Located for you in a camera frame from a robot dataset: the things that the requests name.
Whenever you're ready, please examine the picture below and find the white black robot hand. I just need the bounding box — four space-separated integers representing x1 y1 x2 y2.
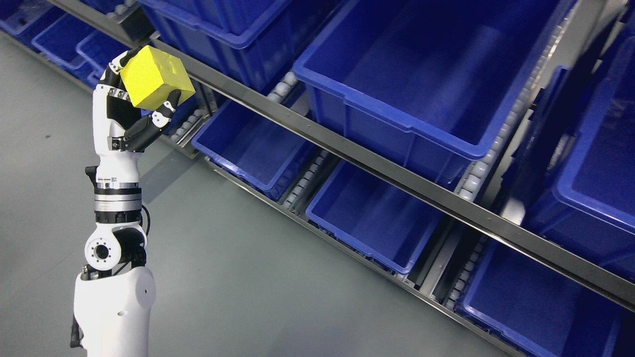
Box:
85 47 182 189

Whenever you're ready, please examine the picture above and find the yellow foam block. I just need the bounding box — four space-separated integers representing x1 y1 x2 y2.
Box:
120 45 195 110

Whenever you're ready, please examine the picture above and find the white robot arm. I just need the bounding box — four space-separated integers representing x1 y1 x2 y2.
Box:
69 158 156 357

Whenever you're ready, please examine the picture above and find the metal shelf rack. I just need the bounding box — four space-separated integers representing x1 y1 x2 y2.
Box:
50 0 635 357

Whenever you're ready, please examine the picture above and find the large blue plastic bin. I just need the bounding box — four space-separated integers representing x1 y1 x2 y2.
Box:
292 0 574 190

